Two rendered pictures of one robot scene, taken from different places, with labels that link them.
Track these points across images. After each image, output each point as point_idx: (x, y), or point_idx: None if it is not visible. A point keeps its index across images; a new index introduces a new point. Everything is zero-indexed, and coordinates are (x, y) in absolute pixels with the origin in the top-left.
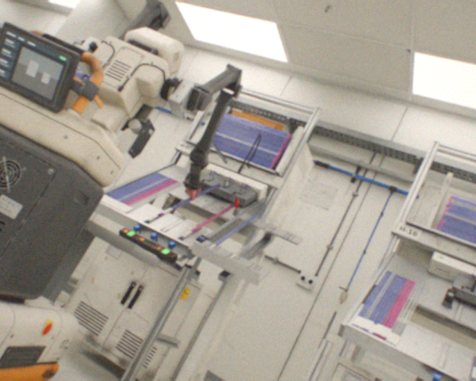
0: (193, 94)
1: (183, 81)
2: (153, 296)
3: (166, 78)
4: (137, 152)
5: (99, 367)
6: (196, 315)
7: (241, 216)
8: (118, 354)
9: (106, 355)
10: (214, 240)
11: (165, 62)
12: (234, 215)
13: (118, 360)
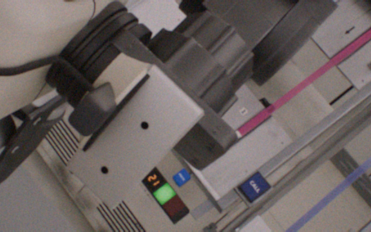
0: (200, 139)
1: (145, 90)
2: (165, 158)
3: (67, 42)
4: (19, 162)
5: (72, 222)
6: (242, 209)
7: None
8: (99, 220)
9: (82, 211)
10: (296, 153)
11: (30, 24)
12: None
13: (99, 229)
